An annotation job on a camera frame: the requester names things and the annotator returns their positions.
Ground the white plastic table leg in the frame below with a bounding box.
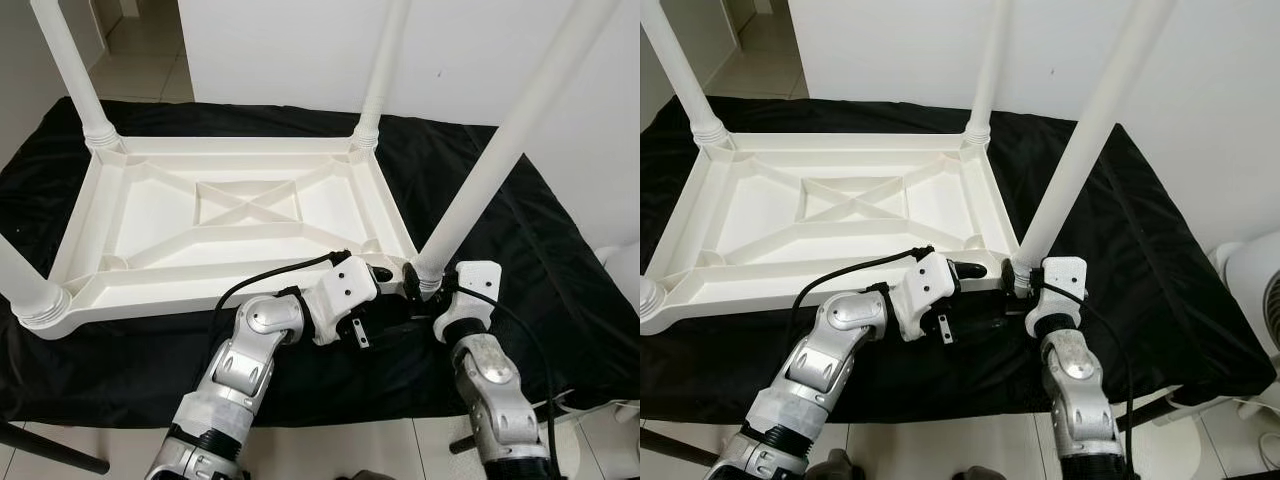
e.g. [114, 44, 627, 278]
[963, 0, 1013, 146]
[0, 235, 73, 329]
[30, 0, 126, 151]
[352, 0, 413, 149]
[410, 0, 623, 291]
[1010, 0, 1179, 291]
[640, 0, 733, 149]
[640, 275, 666, 326]

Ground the white plastic table top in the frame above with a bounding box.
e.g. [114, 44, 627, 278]
[640, 128, 1026, 336]
[15, 132, 426, 341]

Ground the black table cloth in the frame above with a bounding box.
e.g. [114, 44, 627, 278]
[0, 97, 641, 429]
[640, 95, 1280, 409]

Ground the grey robot left foot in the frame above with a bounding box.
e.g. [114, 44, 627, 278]
[800, 450, 851, 480]

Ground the white floor fan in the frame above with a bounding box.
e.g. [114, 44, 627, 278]
[1208, 232, 1280, 421]

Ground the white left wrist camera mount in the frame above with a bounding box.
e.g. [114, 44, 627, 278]
[885, 250, 959, 343]
[303, 255, 379, 346]

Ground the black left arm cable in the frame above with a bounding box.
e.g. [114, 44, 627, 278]
[205, 250, 353, 346]
[785, 246, 936, 341]

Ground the white metal frame tube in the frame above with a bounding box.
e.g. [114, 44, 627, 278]
[1170, 390, 1280, 426]
[555, 395, 641, 426]

